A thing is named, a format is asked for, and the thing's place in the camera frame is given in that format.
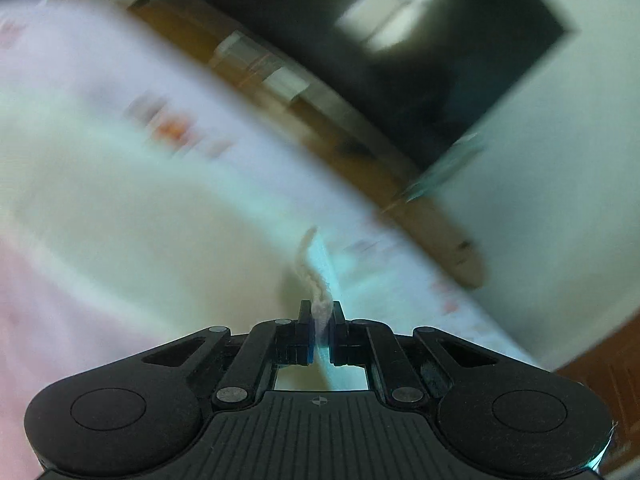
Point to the pink floral bed sheet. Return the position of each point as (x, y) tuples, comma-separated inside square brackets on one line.
[(75, 60)]

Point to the white knit garment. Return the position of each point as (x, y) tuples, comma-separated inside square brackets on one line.
[(150, 220)]

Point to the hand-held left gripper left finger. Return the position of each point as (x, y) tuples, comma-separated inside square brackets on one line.
[(305, 332)]

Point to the black television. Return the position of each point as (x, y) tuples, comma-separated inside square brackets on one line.
[(280, 15)]

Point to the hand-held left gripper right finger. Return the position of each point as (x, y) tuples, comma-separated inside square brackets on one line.
[(338, 332)]

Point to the silver set-top box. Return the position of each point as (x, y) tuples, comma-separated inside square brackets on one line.
[(260, 62)]

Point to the wooden door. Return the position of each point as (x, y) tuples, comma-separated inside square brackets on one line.
[(607, 375)]

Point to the wooden curved shelf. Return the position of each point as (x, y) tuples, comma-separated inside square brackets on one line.
[(350, 160)]

